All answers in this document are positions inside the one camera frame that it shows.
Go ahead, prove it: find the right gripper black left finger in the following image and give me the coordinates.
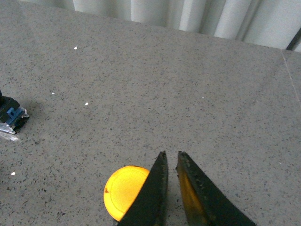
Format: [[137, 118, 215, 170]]
[[117, 152, 168, 226]]

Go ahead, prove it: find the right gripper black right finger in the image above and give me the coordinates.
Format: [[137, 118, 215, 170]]
[[176, 152, 255, 226]]

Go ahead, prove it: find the yellow mushroom push button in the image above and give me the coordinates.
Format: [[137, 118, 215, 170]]
[[103, 165, 150, 221]]

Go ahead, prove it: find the white pleated curtain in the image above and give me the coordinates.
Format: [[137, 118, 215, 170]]
[[16, 0, 301, 52]]

